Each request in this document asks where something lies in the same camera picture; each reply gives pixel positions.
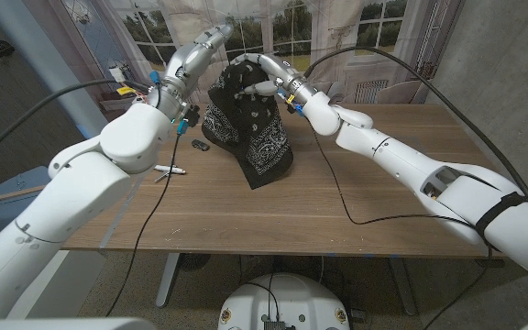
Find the grey table leg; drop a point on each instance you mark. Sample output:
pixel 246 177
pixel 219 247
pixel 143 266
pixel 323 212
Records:
pixel 167 279
pixel 403 286

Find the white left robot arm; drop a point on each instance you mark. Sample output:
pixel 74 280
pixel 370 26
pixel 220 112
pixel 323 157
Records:
pixel 85 183

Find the black USB stick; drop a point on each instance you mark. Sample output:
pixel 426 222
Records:
pixel 201 145

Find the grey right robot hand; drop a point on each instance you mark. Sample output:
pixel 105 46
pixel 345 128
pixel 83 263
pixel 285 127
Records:
pixel 282 73

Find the white floor board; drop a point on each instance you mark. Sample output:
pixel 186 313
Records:
pixel 62 284

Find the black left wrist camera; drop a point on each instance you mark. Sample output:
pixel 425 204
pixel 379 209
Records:
pixel 193 114

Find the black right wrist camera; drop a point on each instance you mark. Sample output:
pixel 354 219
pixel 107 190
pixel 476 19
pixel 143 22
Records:
pixel 295 105

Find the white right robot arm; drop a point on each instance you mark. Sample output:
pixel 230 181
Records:
pixel 406 160

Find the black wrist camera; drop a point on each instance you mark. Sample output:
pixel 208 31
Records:
pixel 193 114
pixel 295 105

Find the black paisley bandana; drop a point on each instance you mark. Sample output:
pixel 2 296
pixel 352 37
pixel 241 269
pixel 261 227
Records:
pixel 255 133

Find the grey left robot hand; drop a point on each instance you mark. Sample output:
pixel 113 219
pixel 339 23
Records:
pixel 190 64

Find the white toy plane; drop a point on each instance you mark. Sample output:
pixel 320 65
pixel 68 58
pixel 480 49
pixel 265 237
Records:
pixel 172 170

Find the printed window backdrop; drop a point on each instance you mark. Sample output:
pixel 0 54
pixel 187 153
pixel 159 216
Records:
pixel 291 27

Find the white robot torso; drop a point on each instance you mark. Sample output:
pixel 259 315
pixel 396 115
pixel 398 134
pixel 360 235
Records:
pixel 287 298

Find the white round pillar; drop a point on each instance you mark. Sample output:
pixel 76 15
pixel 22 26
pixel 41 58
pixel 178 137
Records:
pixel 48 55

